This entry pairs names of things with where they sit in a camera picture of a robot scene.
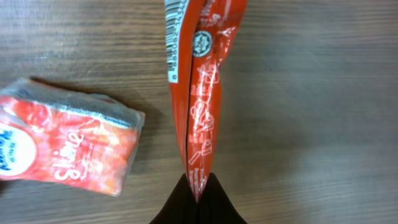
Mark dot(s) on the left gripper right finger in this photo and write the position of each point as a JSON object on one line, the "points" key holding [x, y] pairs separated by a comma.
{"points": [[215, 207]]}

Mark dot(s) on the red tissue packet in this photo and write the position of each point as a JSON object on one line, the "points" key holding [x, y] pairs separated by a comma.
{"points": [[50, 134]]}

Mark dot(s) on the red sachet stick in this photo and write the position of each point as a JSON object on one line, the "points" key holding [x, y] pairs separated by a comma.
{"points": [[198, 37]]}

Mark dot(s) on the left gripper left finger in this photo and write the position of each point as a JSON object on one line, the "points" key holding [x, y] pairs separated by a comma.
{"points": [[180, 207]]}

